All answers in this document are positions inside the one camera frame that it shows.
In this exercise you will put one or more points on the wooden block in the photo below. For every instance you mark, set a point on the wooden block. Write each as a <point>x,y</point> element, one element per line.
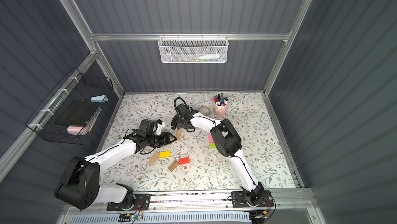
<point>154,158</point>
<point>178,136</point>
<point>173,166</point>

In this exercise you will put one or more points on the red block lower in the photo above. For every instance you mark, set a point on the red block lower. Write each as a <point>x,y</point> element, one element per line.
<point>183,161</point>

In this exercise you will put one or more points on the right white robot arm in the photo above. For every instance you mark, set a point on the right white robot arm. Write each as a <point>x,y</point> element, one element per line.
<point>228,143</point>

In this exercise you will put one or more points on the white wire mesh basket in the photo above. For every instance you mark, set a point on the white wire mesh basket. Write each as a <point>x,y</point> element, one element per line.
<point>188,51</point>

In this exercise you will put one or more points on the pink block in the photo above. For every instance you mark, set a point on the pink block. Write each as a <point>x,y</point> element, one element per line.
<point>210,138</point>

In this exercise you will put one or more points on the black stapler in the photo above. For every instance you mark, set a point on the black stapler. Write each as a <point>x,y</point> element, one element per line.
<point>174,122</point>

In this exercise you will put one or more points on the pink eraser in basket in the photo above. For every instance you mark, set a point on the pink eraser in basket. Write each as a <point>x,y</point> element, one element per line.
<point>74,130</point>

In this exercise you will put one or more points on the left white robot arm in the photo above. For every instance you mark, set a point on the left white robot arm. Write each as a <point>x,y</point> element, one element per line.
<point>80,184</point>

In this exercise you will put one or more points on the white bottle in basket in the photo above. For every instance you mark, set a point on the white bottle in basket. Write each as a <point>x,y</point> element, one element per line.
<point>209,57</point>

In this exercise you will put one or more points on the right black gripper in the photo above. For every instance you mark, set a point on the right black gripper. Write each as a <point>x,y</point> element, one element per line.
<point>183,120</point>

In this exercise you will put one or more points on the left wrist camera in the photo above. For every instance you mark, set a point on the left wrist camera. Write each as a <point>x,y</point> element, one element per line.
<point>159,126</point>

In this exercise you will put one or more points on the light blue box in basket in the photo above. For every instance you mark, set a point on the light blue box in basket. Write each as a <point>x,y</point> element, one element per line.
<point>99,99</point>

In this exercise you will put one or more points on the yellow block centre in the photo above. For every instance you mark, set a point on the yellow block centre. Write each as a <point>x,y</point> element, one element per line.
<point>164,154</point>

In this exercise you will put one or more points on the small glass dish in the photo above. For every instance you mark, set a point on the small glass dish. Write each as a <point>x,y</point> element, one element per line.
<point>205,110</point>

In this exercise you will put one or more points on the black notebook in basket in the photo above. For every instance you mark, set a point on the black notebook in basket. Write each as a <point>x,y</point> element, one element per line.
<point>78,113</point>

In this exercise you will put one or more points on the pink pen cup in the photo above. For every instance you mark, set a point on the pink pen cup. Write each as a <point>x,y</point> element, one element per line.
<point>220,110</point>

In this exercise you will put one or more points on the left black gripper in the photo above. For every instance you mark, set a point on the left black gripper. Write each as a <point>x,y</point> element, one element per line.
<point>160,140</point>

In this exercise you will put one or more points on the lime green block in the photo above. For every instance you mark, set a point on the lime green block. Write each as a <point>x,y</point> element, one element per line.
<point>212,145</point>

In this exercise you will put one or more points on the black wire wall basket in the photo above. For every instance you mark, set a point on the black wire wall basket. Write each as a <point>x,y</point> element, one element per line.
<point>81,87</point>

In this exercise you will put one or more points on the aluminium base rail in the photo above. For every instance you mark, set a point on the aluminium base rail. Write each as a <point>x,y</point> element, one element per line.
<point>223,207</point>

